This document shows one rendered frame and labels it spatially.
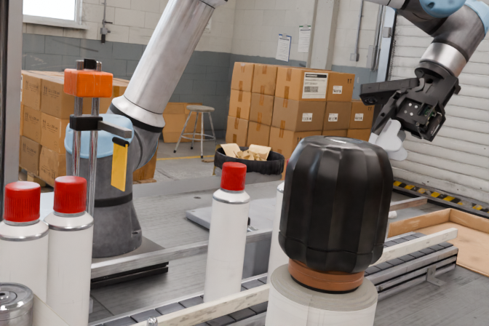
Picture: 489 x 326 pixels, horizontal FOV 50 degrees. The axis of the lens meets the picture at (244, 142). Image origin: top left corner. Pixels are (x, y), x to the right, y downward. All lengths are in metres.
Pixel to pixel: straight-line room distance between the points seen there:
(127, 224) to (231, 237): 0.30
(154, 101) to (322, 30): 5.29
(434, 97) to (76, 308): 0.69
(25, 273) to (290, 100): 3.85
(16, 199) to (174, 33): 0.57
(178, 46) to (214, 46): 6.32
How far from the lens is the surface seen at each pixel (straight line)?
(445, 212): 1.55
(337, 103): 4.67
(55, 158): 4.02
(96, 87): 0.65
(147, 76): 1.04
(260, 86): 4.57
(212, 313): 0.71
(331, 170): 0.37
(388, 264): 1.03
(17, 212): 0.56
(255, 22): 7.20
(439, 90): 1.01
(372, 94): 1.04
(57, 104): 3.97
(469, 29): 1.06
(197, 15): 1.03
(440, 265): 1.17
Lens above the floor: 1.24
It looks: 10 degrees down
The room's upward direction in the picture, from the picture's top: 6 degrees clockwise
